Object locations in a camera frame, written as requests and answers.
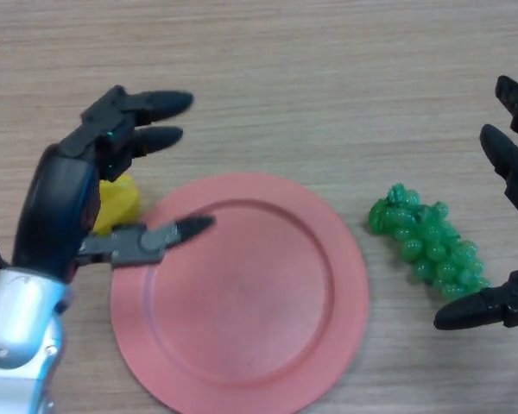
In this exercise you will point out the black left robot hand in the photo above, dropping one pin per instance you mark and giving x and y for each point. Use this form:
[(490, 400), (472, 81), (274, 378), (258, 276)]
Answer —
[(56, 211)]

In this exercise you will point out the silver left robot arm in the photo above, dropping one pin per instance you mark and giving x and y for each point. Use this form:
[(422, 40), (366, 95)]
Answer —
[(17, 332)]

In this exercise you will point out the green grape bunch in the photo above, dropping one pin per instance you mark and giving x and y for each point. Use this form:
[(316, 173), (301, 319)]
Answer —
[(431, 246)]

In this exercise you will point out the pink round plate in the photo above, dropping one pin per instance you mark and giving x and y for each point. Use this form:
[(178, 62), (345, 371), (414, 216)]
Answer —
[(241, 297)]

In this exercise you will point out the yellow starfruit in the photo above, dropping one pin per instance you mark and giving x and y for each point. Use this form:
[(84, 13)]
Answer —
[(116, 202)]

